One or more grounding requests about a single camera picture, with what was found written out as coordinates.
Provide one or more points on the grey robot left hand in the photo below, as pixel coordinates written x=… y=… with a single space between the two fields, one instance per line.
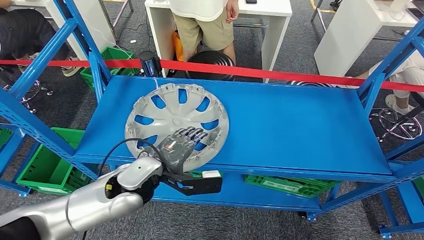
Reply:
x=175 y=149

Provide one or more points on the silver plastic wheel cover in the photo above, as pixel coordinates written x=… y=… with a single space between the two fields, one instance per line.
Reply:
x=172 y=109

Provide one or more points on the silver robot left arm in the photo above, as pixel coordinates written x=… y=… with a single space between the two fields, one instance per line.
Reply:
x=92 y=205

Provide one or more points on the green plastic crate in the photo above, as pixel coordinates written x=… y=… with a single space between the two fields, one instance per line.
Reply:
x=43 y=165
x=4 y=137
x=112 y=53
x=288 y=186
x=420 y=187
x=195 y=174

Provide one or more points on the black ribbed round base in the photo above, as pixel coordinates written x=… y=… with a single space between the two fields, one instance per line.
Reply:
x=308 y=84
x=205 y=59

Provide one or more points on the orange bag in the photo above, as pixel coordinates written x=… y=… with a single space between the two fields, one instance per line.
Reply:
x=177 y=46

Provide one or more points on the red barrier tape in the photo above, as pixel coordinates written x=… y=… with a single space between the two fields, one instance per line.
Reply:
x=265 y=73

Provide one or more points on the person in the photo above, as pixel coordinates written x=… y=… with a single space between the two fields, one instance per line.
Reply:
x=26 y=33
x=202 y=30
x=410 y=73

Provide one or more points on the chrome office chair base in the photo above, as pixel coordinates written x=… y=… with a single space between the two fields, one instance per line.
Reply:
x=37 y=91

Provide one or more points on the black phone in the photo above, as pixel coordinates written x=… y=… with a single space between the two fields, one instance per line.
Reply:
x=251 y=1

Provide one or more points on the black chrome office chair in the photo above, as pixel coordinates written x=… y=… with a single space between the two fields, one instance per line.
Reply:
x=414 y=111

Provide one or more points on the white cylindrical container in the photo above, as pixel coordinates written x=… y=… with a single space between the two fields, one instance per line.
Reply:
x=399 y=5

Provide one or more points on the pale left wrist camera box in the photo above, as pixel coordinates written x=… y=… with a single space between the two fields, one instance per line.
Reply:
x=198 y=185

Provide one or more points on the black barrier post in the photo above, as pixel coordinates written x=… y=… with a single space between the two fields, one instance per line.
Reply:
x=147 y=64

